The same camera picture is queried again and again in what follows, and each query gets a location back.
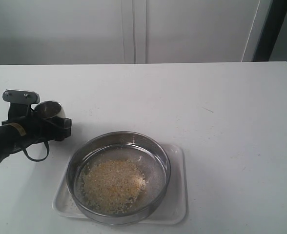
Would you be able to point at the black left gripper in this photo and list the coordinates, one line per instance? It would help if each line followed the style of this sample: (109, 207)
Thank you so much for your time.
(24, 126)

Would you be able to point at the stainless steel cup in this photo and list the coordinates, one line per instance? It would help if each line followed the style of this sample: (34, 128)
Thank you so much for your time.
(50, 109)

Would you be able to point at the rice and millet grains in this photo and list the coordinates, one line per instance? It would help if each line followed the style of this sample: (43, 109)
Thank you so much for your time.
(112, 186)

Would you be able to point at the round steel mesh sieve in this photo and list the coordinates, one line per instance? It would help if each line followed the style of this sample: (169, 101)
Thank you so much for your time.
(145, 152)

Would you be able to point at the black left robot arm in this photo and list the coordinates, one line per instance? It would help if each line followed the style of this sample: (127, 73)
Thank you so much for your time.
(7, 149)

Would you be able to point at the white cabinet doors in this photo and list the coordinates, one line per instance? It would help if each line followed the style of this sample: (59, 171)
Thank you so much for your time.
(129, 31)

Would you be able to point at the white plastic tray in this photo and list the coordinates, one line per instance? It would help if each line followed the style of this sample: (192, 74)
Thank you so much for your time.
(171, 211)

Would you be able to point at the dark grey post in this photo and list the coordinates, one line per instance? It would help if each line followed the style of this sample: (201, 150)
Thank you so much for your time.
(270, 31)

